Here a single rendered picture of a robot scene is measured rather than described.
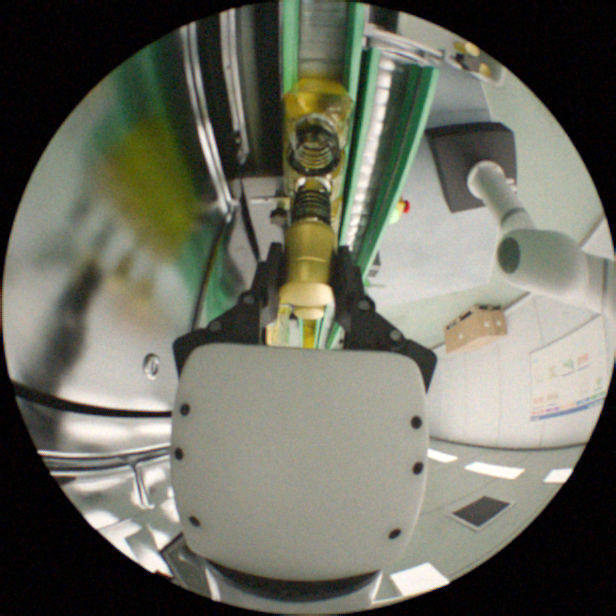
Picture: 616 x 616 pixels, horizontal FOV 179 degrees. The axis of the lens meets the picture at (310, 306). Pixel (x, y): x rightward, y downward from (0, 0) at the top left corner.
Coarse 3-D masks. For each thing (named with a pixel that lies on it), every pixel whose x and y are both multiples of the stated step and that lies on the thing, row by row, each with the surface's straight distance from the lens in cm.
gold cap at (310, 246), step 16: (304, 224) 14; (320, 224) 14; (288, 240) 14; (304, 240) 13; (320, 240) 13; (336, 240) 14; (288, 256) 13; (304, 256) 12; (320, 256) 12; (336, 256) 14; (288, 272) 12; (304, 272) 12; (320, 272) 12; (336, 272) 13; (288, 288) 12; (304, 288) 12; (320, 288) 12; (336, 288) 13; (304, 304) 14; (320, 304) 14
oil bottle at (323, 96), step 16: (304, 80) 31; (320, 80) 32; (336, 80) 35; (288, 96) 18; (304, 96) 18; (320, 96) 18; (336, 96) 18; (288, 112) 17; (304, 112) 17; (320, 112) 16; (336, 112) 17; (352, 112) 18; (288, 128) 17
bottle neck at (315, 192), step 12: (300, 180) 19; (312, 180) 18; (324, 180) 19; (300, 192) 17; (312, 192) 17; (324, 192) 17; (300, 204) 16; (312, 204) 16; (324, 204) 16; (300, 216) 15; (312, 216) 15; (324, 216) 15
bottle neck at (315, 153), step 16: (304, 128) 13; (320, 128) 13; (336, 128) 16; (288, 144) 13; (304, 144) 12; (320, 144) 16; (336, 144) 12; (288, 160) 13; (304, 160) 14; (320, 160) 14; (336, 160) 12; (320, 176) 13
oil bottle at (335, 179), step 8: (344, 152) 21; (344, 160) 20; (288, 168) 19; (344, 168) 20; (288, 176) 20; (296, 176) 19; (304, 176) 19; (328, 176) 19; (336, 176) 19; (288, 184) 20; (336, 184) 20; (288, 192) 21; (336, 192) 20
